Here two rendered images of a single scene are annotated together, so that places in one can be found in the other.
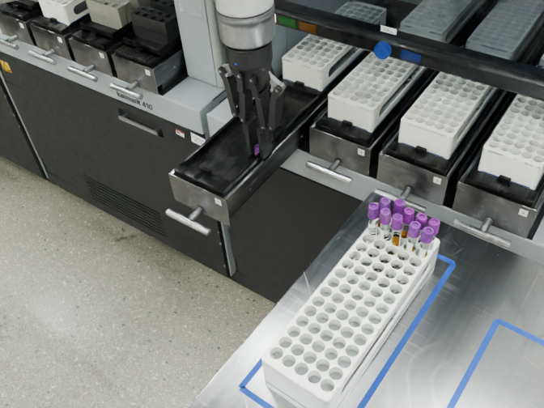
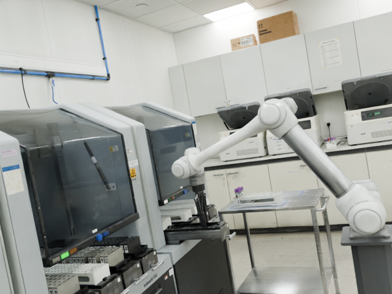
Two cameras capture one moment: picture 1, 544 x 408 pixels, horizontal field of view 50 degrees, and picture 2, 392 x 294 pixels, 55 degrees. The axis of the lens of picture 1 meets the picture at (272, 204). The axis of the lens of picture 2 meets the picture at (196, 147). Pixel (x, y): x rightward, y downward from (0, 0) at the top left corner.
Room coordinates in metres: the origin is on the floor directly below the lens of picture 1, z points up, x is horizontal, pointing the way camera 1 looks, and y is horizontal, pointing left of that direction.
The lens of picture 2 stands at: (1.33, 2.12, 1.37)
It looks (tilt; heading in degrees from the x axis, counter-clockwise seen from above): 3 degrees down; 256
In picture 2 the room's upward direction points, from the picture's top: 10 degrees counter-clockwise
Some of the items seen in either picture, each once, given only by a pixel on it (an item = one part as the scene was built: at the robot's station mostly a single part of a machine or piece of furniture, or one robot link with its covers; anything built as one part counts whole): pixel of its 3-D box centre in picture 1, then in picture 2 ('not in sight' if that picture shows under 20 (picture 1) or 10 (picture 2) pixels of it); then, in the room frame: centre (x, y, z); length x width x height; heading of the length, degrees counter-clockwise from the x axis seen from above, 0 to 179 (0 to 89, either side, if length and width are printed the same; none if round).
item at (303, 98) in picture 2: not in sight; (292, 121); (-0.86, -1.90, 1.24); 0.62 x 0.56 x 0.69; 53
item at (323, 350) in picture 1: (356, 308); (258, 199); (0.44, -0.10, 0.85); 0.30 x 0.10 x 0.06; 140
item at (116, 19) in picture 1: (107, 13); (114, 257); (1.36, 0.37, 0.85); 0.12 x 0.02 x 0.06; 53
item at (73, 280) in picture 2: not in sight; (66, 288); (1.55, 0.61, 0.85); 0.12 x 0.02 x 0.06; 52
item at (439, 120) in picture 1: (455, 100); (178, 210); (0.91, -0.37, 0.83); 0.30 x 0.10 x 0.06; 142
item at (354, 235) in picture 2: not in sight; (368, 226); (0.11, 0.48, 0.73); 0.22 x 0.18 x 0.06; 52
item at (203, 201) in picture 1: (293, 106); (174, 233); (1.01, -0.06, 0.78); 0.73 x 0.14 x 0.09; 142
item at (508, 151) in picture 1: (534, 125); (187, 205); (0.82, -0.49, 0.83); 0.30 x 0.10 x 0.06; 142
